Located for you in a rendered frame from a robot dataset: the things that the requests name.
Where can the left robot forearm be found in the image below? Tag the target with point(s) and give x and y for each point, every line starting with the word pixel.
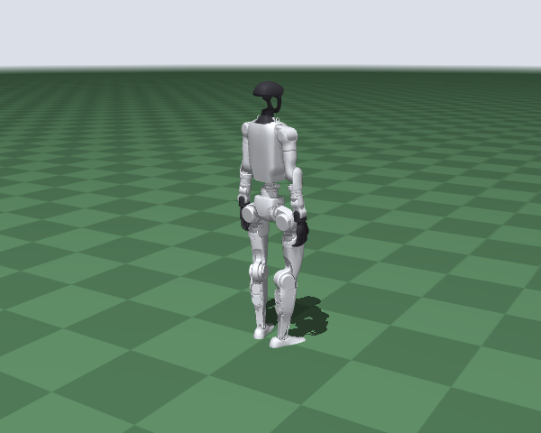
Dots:
pixel 245 184

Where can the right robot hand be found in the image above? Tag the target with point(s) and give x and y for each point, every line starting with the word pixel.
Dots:
pixel 302 229

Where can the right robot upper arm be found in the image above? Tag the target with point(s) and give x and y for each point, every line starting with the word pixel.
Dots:
pixel 288 137

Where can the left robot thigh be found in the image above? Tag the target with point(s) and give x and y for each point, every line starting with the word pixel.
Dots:
pixel 258 233

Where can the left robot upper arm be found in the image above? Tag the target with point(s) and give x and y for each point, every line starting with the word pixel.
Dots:
pixel 245 148

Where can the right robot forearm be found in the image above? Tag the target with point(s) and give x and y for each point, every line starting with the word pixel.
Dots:
pixel 295 191

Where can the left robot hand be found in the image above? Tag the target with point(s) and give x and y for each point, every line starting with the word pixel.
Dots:
pixel 242 204

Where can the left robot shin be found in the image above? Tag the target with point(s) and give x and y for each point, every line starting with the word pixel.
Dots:
pixel 259 293

